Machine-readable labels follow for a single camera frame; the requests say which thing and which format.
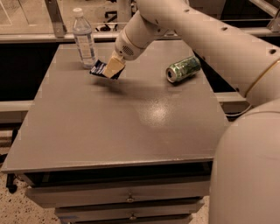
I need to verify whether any grey drawer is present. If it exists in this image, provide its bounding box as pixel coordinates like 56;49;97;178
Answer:
26;179;210;208
55;199;204;222

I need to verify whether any metal rail frame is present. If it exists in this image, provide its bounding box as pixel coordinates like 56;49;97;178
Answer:
0;27;280;44

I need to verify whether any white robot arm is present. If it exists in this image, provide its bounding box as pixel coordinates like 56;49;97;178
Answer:
105;0;280;224

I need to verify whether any grey top drawer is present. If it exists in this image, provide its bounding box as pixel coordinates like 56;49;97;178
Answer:
26;179;210;208

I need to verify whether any green soda can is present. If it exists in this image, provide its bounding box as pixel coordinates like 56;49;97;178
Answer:
165;56;201;83

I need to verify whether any clear plastic water bottle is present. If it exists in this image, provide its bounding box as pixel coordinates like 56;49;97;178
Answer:
73;8;95;69

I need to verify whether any blue rxbar blueberry wrapper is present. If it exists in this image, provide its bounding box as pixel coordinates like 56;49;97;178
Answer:
89;60;123;80

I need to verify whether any metal bracket post left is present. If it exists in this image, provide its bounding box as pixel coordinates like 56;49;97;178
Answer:
45;0;67;39

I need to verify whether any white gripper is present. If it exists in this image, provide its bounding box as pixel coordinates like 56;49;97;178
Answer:
103;24;149;78

